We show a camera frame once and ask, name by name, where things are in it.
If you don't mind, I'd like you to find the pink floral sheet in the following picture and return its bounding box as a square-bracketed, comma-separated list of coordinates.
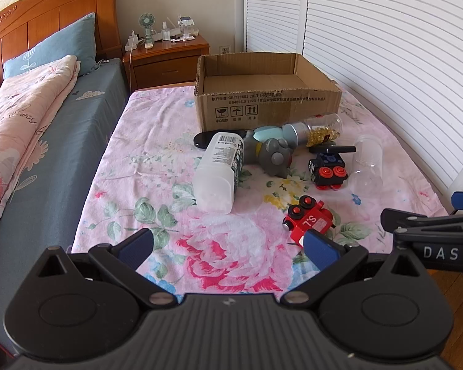
[71, 83, 450, 295]

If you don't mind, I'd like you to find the pink floral quilt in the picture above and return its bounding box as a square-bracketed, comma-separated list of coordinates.
[0, 55, 81, 274]

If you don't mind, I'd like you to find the small green desk fan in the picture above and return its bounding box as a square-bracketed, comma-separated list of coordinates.
[138, 13, 156, 49]

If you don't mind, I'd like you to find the wooden headboard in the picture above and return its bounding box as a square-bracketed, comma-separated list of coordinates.
[0, 0, 118, 81]

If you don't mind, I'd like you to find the clear bottle of yellow capsules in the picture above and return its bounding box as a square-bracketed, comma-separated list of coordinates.
[282, 113, 344, 148]

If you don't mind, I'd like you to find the grey monster toy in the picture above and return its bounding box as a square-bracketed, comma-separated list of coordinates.
[243, 129, 294, 180]

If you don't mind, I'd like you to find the red toy train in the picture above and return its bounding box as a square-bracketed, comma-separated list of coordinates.
[282, 196, 336, 245]

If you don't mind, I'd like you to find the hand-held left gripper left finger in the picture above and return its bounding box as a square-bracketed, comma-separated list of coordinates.
[36, 228, 178, 310]

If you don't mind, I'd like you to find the brown cardboard box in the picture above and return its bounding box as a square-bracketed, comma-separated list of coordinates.
[194, 52, 343, 134]

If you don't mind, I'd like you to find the blue sheeted bed mattress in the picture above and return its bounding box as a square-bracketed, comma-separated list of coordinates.
[0, 58, 130, 297]

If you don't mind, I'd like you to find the wooden nightstand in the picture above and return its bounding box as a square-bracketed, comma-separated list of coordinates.
[123, 33, 211, 93]

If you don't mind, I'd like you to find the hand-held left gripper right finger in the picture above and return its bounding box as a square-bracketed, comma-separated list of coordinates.
[278, 228, 425, 310]

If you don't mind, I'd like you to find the light blue round object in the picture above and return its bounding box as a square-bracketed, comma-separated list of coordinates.
[252, 125, 286, 143]

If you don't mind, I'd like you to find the white plastic bottle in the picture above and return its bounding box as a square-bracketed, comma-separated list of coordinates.
[192, 131, 245, 214]

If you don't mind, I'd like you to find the clear plastic cup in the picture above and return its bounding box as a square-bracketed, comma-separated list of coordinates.
[349, 135, 384, 191]

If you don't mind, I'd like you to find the black flat power bank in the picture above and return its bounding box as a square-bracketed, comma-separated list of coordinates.
[309, 146, 356, 155]

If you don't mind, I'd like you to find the white holder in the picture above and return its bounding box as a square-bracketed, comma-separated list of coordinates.
[154, 27, 183, 44]

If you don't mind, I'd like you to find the white louvered door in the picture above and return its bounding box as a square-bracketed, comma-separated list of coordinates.
[301, 0, 463, 209]
[243, 0, 308, 55]

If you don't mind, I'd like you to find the white cable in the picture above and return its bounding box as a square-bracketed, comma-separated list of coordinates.
[125, 48, 134, 94]

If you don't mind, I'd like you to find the clear phone stand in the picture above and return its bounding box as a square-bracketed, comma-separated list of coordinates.
[176, 14, 199, 41]

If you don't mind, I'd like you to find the white power strip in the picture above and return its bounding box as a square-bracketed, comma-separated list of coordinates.
[124, 31, 143, 51]

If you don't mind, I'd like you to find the blue flower print pillow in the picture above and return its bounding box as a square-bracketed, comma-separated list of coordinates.
[3, 12, 98, 80]

